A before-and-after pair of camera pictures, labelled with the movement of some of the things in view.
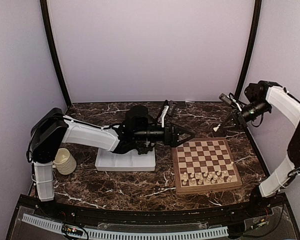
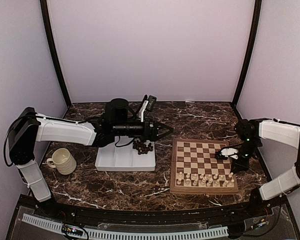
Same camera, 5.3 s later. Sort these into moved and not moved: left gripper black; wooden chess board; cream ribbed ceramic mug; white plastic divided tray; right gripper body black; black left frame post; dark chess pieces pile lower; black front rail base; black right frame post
Moved: left gripper black; wooden chess board; right gripper body black
Not moved: white plastic divided tray; black right frame post; dark chess pieces pile lower; black front rail base; black left frame post; cream ribbed ceramic mug
